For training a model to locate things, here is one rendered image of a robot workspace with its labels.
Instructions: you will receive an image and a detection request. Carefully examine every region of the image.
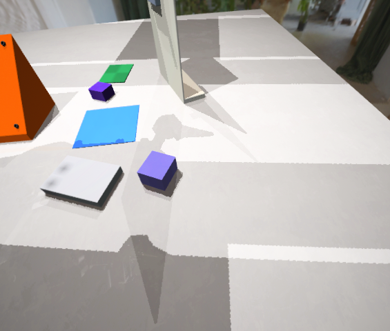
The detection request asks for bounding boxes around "green flat square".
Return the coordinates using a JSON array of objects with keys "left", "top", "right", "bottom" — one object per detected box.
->
[{"left": 99, "top": 63, "right": 134, "bottom": 83}]

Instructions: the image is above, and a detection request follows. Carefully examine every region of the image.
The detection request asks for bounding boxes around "purple cube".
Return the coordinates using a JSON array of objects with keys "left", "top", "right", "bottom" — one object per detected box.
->
[
  {"left": 137, "top": 151, "right": 177, "bottom": 191},
  {"left": 88, "top": 81, "right": 115, "bottom": 102}
]

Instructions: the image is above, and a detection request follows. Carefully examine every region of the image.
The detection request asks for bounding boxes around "blue flat square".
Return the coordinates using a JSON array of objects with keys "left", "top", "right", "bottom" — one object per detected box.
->
[{"left": 72, "top": 105, "right": 139, "bottom": 148}]

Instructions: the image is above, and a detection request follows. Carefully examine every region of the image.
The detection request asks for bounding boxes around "grey panel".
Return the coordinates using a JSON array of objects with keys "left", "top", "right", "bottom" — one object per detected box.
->
[{"left": 147, "top": 0, "right": 205, "bottom": 104}]

